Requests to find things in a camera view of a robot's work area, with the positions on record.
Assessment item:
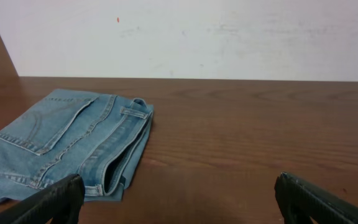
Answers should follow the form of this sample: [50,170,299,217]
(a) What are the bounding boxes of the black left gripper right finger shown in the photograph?
[274,172,358,224]

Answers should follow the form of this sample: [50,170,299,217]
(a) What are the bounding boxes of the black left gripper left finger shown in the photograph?
[0,174,85,224]

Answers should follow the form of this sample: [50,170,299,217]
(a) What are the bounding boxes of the folded light blue denim shorts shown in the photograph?
[0,89,154,202]

